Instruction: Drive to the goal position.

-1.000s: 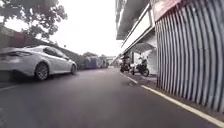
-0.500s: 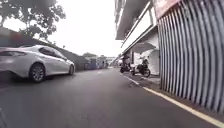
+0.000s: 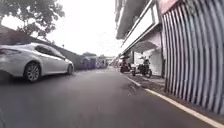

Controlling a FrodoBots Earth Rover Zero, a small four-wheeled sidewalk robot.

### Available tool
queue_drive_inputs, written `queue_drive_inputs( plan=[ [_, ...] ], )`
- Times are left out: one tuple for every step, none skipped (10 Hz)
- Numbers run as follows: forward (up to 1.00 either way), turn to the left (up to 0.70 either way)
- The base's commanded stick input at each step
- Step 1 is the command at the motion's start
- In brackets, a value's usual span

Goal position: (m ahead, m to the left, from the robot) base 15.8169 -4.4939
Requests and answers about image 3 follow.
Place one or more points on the white car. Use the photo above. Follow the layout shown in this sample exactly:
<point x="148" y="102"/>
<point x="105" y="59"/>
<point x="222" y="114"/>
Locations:
<point x="31" y="61"/>

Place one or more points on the dark wall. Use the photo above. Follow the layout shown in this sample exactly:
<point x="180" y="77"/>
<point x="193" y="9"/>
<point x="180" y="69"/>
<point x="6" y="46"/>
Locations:
<point x="71" y="56"/>

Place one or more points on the distant low buildings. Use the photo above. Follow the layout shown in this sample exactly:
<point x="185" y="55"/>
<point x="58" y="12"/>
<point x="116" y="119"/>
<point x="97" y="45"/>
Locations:
<point x="95" y="61"/>

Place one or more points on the parked motorcycle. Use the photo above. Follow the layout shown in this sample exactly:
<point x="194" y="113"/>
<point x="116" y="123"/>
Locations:
<point x="124" y="66"/>
<point x="144" y="68"/>

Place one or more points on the white building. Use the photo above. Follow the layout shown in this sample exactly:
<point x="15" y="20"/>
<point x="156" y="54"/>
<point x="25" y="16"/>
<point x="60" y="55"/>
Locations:
<point x="141" y="33"/>

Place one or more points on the tree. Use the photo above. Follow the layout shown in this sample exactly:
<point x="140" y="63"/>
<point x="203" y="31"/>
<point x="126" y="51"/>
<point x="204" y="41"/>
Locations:
<point x="33" y="15"/>

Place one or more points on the corrugated metal fence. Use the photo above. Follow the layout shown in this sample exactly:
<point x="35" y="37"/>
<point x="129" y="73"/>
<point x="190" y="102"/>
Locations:
<point x="196" y="53"/>

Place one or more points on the grey pavement strip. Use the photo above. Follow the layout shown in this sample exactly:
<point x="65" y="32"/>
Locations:
<point x="156" y="85"/>

